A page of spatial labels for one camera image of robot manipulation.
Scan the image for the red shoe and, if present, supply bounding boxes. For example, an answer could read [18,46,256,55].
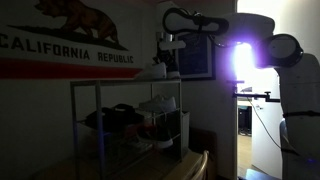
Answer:
[124,122,155,142]

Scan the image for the metal shoe rack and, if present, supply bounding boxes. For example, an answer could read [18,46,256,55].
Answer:
[69,78,184,180]

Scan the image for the California Republic flag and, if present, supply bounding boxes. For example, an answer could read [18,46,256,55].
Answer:
[0,0,145,80]

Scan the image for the thin black hanging cable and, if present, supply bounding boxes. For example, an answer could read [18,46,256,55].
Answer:
[249,99,285,152]

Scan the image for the black white-soled high-top shoe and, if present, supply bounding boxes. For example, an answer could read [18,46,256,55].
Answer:
[136,112,175,150]

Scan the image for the black shoe white sole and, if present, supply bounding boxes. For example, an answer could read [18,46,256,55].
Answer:
[165,63,182,80]

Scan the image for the black framed picture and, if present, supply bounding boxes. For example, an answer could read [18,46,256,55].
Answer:
[175,31,217,82]

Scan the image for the black low shoes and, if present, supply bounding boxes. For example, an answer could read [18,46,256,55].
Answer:
[84,103,145,133]

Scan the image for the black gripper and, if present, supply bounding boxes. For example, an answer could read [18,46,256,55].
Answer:
[155,49,177,67]

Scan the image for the grey bin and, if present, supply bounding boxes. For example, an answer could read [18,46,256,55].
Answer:
[180,111,191,158]

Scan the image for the white lace-up sneaker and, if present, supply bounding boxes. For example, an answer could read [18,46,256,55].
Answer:
[138,94,178,115]

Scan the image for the light wooden chair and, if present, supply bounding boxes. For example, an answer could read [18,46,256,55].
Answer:
[189,149,211,180]

